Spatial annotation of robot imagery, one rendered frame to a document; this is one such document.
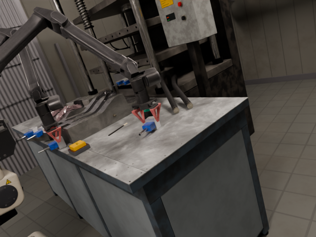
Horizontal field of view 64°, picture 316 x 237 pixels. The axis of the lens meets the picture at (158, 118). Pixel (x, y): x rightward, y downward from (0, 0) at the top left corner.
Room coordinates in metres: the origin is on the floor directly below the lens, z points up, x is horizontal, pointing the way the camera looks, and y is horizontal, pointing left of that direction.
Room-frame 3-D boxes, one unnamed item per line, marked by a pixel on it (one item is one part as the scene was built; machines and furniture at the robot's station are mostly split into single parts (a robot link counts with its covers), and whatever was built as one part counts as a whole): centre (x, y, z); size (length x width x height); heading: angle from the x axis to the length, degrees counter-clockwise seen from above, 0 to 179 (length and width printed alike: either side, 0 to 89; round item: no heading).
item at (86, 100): (1.74, 0.60, 0.85); 0.50 x 0.26 x 0.11; 142
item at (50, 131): (1.25, 0.52, 0.89); 0.07 x 0.07 x 0.09; 29
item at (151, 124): (1.06, 0.06, 0.83); 0.13 x 0.05 x 0.05; 144
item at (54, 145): (1.25, 0.56, 0.83); 0.13 x 0.05 x 0.05; 119
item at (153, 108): (1.07, 0.01, 0.88); 0.07 x 0.07 x 0.09; 54
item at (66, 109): (1.73, 0.59, 0.90); 0.26 x 0.18 x 0.08; 142
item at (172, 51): (2.52, -0.10, 1.01); 1.10 x 0.74 x 0.05; 35
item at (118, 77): (2.40, -0.02, 0.87); 0.50 x 0.27 x 0.17; 125
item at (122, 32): (2.52, -0.10, 1.26); 1.10 x 0.74 x 0.05; 35
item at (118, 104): (1.49, 0.32, 0.87); 0.50 x 0.26 x 0.14; 125
